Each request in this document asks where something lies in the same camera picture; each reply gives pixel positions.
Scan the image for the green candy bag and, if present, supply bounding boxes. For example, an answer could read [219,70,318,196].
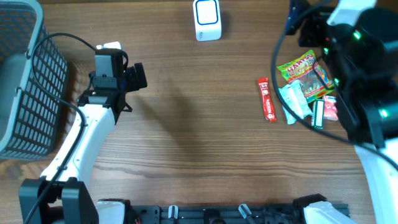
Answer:
[277,50,334,103]

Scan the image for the light blue white packet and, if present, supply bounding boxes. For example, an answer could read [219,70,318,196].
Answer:
[279,80,313,119]

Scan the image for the small orange white packet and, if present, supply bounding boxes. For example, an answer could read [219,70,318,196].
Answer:
[323,95,338,121]

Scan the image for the red snack bar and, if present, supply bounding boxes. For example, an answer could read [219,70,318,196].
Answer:
[257,78,277,123]

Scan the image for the green white boxed item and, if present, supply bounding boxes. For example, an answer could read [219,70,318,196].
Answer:
[312,99,325,129]

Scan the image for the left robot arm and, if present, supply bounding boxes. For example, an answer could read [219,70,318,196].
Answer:
[19,48,147,223]

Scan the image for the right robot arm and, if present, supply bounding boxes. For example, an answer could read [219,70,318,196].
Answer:
[285,1,397,223]

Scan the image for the white barcode scanner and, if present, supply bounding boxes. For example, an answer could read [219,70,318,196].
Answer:
[192,0,222,42]

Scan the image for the grey plastic shopping basket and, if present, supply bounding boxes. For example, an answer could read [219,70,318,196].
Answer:
[1,0,69,160]

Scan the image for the left black cable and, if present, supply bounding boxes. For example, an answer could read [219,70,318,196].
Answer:
[23,32,130,224]

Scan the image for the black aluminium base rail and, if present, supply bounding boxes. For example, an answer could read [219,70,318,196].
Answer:
[132,203,307,224]

